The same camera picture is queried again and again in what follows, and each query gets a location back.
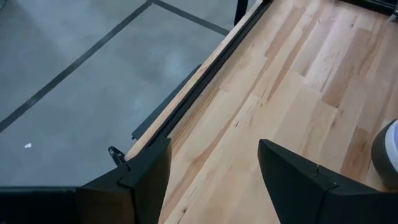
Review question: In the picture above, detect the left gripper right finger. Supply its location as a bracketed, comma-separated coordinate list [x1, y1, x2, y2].
[257, 139, 398, 224]

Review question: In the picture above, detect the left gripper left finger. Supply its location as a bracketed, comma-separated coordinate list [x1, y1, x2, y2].
[75, 138, 172, 224]

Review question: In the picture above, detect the dark grey bowl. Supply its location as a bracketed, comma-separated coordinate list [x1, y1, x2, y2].
[371, 119, 398, 191]

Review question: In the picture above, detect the white bowl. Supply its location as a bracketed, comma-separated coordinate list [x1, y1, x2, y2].
[384, 120, 398, 174]

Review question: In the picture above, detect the long black floor tape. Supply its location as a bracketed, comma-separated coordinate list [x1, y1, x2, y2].
[0, 0, 154, 134]

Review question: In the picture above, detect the short black floor tape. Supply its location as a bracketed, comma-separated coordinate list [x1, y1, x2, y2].
[149, 0, 231, 37]

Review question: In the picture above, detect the black frame bracket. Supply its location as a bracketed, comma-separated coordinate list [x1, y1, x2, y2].
[108, 145, 127, 167]
[233, 0, 250, 27]

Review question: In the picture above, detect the black aluminium table frame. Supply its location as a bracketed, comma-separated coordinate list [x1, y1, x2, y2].
[136, 0, 398, 156]

